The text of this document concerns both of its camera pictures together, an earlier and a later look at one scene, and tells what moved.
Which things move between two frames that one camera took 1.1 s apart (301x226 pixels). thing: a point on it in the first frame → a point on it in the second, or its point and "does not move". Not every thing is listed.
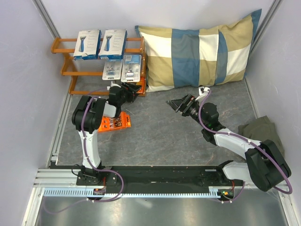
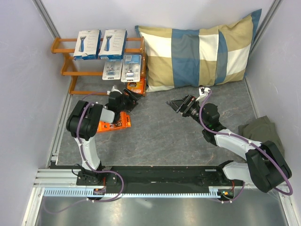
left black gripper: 131,92 → 132,101
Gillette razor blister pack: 131,68 does not move
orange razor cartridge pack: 110,123 does not move
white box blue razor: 87,45 does not move
